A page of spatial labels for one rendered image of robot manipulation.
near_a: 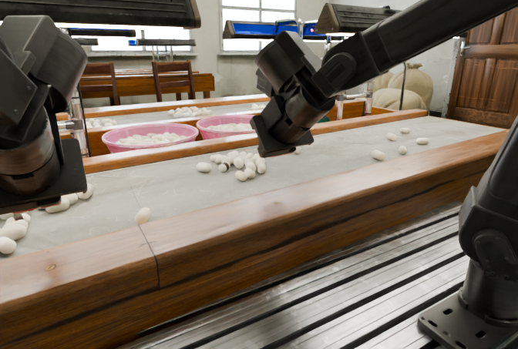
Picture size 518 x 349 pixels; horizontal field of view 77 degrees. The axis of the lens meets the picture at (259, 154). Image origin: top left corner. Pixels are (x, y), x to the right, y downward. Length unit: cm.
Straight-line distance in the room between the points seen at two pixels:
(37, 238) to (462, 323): 58
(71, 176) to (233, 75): 590
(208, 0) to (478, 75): 421
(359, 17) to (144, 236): 76
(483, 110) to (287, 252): 487
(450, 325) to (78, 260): 45
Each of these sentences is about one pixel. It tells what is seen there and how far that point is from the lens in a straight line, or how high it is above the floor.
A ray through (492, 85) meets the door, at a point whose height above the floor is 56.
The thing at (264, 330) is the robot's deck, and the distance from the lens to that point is 46.
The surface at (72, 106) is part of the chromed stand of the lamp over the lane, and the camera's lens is 83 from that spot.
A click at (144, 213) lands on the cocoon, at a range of 55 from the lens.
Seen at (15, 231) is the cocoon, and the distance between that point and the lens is 59.
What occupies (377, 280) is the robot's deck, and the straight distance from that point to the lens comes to 56.
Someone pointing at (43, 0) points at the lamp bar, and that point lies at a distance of 65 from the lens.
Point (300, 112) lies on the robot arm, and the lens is 47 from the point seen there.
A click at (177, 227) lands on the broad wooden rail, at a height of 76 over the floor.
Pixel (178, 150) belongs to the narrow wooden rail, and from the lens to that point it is 84.
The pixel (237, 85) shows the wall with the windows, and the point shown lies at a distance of 631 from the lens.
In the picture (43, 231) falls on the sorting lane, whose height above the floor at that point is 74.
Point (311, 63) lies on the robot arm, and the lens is 46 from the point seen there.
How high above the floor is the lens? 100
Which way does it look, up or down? 18 degrees down
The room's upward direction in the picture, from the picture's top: straight up
